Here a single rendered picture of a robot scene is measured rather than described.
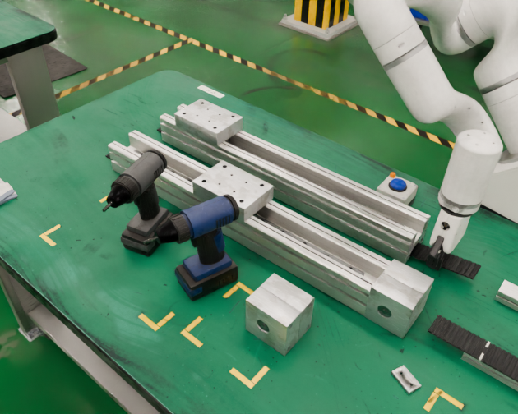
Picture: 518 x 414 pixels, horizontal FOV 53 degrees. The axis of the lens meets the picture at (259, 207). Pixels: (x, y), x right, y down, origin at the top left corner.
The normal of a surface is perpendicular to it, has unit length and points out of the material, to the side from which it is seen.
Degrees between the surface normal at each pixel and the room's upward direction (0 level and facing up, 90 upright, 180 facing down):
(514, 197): 90
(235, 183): 0
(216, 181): 0
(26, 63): 90
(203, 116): 0
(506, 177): 90
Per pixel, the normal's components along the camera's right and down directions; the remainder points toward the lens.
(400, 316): -0.62, 0.51
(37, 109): 0.76, 0.44
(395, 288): 0.02, -0.76
